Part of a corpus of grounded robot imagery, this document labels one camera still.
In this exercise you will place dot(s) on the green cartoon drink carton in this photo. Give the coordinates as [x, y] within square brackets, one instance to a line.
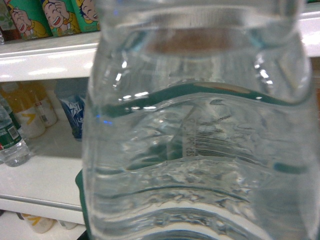
[36, 19]

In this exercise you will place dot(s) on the clear water bottle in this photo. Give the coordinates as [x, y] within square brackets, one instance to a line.
[201, 123]

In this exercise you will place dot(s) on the orange juice bottle white label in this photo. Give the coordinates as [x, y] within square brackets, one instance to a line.
[23, 109]

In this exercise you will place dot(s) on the water bottle green label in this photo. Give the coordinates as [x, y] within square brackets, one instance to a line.
[13, 149]

